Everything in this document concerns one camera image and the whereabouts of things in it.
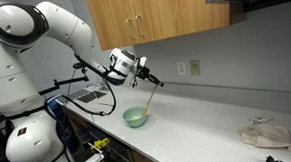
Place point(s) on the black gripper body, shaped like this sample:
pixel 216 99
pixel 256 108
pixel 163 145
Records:
pixel 142 72

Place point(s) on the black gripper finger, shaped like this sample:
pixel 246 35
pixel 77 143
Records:
pixel 155 82
pixel 157 79

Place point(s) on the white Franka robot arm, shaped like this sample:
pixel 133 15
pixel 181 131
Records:
pixel 15 81

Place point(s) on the mint green bowl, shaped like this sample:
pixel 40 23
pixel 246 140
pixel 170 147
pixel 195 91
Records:
pixel 134 122

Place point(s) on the yellow food block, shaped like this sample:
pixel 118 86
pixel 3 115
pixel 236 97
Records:
pixel 134 118

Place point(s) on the steel sink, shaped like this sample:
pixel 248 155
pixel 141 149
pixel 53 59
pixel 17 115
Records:
pixel 91 96

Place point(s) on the narrow wooden cabinet door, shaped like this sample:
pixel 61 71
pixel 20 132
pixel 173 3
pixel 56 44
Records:
pixel 110 19

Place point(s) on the wide wooden cabinet door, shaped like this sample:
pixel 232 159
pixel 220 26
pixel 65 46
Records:
pixel 182 12

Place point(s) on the yellow black clamp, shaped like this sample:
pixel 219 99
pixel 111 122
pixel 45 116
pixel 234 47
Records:
pixel 100 144

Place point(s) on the blue container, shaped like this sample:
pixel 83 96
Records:
pixel 55 107

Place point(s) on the small clear plastic piece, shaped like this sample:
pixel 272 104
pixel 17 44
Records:
pixel 259 120

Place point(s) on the beige cloth bag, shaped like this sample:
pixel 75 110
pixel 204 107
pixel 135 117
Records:
pixel 268 136

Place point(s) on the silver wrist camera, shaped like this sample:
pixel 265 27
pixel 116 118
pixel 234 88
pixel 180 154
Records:
pixel 142 61

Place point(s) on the white wall outlet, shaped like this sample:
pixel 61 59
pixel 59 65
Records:
pixel 181 68

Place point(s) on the beige wall switch plate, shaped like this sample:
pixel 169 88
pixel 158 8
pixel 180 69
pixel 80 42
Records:
pixel 195 67

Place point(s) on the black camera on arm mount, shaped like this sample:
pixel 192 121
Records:
pixel 68 81

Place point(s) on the small black clamp camera mount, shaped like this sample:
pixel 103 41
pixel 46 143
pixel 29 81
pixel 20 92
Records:
pixel 273 160

